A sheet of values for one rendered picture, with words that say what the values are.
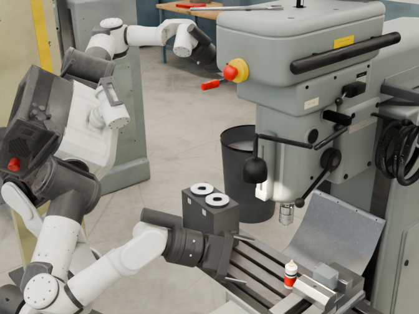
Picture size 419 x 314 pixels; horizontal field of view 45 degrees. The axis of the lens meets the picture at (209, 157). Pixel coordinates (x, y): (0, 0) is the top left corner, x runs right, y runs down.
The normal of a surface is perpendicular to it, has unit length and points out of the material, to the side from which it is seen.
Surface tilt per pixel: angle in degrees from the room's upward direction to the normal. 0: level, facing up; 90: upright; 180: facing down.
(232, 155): 94
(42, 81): 46
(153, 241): 69
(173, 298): 0
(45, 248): 35
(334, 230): 63
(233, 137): 86
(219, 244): 58
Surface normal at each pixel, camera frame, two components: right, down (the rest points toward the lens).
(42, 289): -0.21, -0.50
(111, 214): -0.01, -0.90
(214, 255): 0.30, -0.14
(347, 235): -0.67, -0.15
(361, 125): 0.66, 0.32
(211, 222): -0.82, 0.26
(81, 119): 0.61, -0.47
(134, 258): 0.25, 0.07
